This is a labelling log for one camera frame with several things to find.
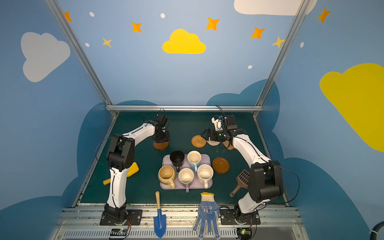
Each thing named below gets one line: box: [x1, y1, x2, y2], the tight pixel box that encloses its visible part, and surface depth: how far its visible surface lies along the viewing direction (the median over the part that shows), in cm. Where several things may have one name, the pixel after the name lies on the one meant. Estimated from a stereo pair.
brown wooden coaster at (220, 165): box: [212, 157, 230, 174], surface depth 96 cm
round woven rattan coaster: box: [191, 135, 207, 149], surface depth 106 cm
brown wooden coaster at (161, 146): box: [153, 141, 170, 150], surface depth 103 cm
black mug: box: [169, 150, 185, 173], surface depth 90 cm
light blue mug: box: [187, 150, 202, 172], surface depth 89 cm
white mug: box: [197, 164, 214, 189], surface depth 84 cm
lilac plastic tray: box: [160, 154, 213, 190], surface depth 87 cm
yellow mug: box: [158, 165, 176, 189], surface depth 82 cm
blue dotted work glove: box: [192, 192, 221, 240], surface depth 76 cm
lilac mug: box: [178, 168, 195, 193], surface depth 84 cm
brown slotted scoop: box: [229, 169, 250, 198], surface depth 87 cm
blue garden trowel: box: [153, 191, 167, 239], surface depth 75 cm
